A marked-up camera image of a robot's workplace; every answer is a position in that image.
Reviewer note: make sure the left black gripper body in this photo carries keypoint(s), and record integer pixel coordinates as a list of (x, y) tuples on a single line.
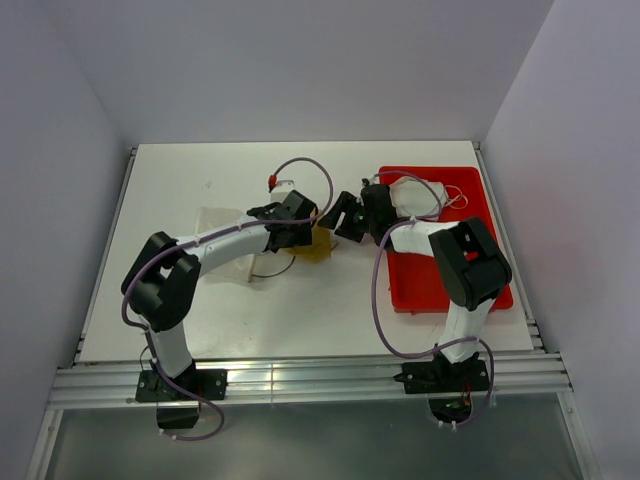
[(300, 236)]

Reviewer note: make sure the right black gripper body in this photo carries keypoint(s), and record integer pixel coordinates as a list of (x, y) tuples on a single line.
[(370, 219)]

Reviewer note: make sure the yellow bra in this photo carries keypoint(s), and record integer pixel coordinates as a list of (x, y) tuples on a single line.
[(320, 249)]

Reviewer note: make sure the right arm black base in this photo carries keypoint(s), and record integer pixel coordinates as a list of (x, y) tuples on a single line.
[(457, 380)]

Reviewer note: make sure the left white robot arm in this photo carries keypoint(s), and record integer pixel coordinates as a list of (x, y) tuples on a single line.
[(159, 288)]

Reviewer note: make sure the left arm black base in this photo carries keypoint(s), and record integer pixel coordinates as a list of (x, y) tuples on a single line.
[(178, 406)]

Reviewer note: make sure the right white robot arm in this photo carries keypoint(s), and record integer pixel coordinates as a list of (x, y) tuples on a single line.
[(471, 266)]

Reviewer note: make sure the white folded bra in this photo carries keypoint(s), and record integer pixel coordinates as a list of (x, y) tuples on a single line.
[(413, 199)]

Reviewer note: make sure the red plastic tray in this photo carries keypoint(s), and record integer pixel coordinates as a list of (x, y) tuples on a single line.
[(415, 283)]

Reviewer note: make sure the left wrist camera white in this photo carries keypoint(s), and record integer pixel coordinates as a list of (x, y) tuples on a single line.
[(279, 189)]

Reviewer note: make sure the aluminium rail frame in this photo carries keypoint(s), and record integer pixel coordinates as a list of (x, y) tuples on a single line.
[(310, 391)]

